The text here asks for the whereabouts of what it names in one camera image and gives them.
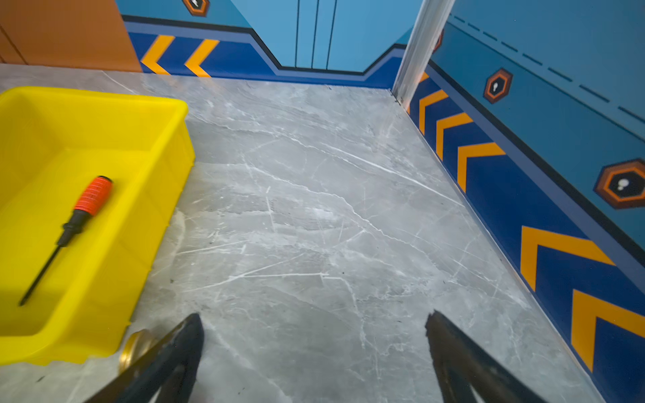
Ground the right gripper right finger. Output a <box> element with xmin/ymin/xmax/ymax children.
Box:
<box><xmin>425</xmin><ymin>311</ymin><xmax>544</xmax><ymax>402</ymax></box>

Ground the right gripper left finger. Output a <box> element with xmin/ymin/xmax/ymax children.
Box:
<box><xmin>88</xmin><ymin>313</ymin><xmax>205</xmax><ymax>402</ymax></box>

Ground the red black screwdriver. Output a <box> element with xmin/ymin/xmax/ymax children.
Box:
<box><xmin>18</xmin><ymin>176</ymin><xmax>114</xmax><ymax>307</ymax></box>

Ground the yellow plastic bin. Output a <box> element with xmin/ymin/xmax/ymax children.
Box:
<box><xmin>1</xmin><ymin>87</ymin><xmax>196</xmax><ymax>365</ymax></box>

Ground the brass knob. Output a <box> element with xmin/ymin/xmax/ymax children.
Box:
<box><xmin>118</xmin><ymin>329</ymin><xmax>157</xmax><ymax>374</ymax></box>

